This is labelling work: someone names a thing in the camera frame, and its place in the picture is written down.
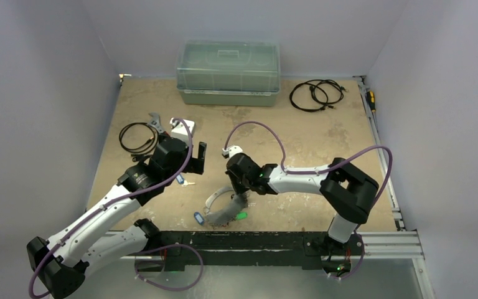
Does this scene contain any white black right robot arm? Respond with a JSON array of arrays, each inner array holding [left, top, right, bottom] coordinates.
[[225, 153, 380, 254]]

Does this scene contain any yellow black screwdriver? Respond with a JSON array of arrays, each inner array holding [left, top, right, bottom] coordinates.
[[365, 90, 376, 113]]

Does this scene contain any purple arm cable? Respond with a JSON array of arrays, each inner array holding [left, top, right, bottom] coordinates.
[[223, 120, 393, 207], [27, 118, 194, 299]]

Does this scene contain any key with green tag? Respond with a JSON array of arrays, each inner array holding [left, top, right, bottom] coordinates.
[[235, 212, 248, 221]]

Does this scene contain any black coiled cable right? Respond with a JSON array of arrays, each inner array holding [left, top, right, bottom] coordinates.
[[289, 79, 347, 113]]

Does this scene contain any red handled adjustable wrench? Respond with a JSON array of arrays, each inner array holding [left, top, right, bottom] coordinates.
[[148, 112, 169, 137]]

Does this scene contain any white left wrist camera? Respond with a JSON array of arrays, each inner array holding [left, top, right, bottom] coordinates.
[[169, 118, 195, 143]]

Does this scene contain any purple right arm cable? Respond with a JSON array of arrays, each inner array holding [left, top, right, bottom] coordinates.
[[223, 120, 393, 207]]

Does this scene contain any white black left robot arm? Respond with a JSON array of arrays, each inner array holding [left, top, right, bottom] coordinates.
[[26, 136, 207, 298]]

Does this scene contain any black coiled cable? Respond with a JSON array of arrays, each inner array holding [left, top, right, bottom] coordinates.
[[289, 79, 347, 113], [119, 122, 160, 163]]

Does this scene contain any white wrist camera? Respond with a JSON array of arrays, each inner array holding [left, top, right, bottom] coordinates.
[[222, 145, 243, 159], [169, 118, 195, 143]]

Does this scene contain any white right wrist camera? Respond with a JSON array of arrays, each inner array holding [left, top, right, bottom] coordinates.
[[222, 145, 243, 159]]

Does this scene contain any green plastic storage box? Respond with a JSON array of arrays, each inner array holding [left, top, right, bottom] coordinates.
[[176, 40, 281, 107]]

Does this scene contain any black coiled cable left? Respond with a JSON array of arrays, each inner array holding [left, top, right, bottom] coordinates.
[[119, 122, 160, 163]]

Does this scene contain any black metal base rail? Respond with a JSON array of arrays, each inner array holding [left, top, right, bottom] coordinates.
[[133, 219, 365, 276]]

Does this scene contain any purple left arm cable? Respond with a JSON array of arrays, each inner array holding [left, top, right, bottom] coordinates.
[[27, 118, 194, 299]]

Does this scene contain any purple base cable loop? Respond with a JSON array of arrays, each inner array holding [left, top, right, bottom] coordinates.
[[133, 241, 205, 292]]

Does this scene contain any large metal keyring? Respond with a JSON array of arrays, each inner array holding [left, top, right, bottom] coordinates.
[[204, 186, 249, 226]]

